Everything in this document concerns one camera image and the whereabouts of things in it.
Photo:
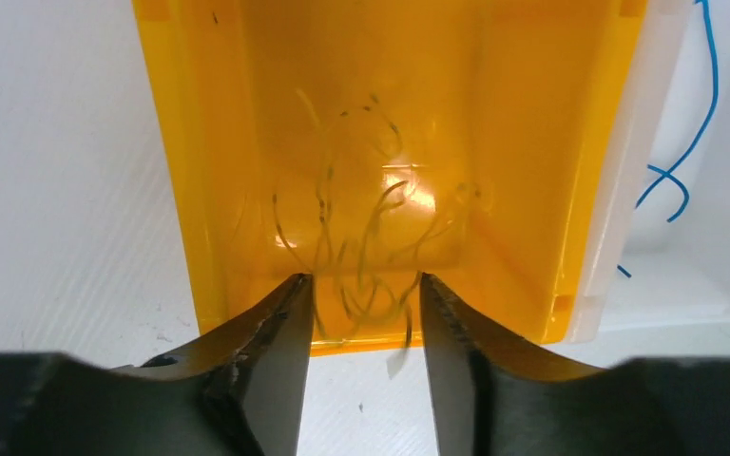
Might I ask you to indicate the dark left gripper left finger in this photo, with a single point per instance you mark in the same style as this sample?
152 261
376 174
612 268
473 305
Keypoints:
236 390

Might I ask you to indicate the yellow plastic bin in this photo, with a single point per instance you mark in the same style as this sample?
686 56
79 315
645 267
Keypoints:
367 143

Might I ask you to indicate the white translucent bin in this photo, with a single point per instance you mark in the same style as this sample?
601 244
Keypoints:
658 250

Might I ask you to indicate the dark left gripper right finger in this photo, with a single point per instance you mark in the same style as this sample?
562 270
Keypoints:
496 393

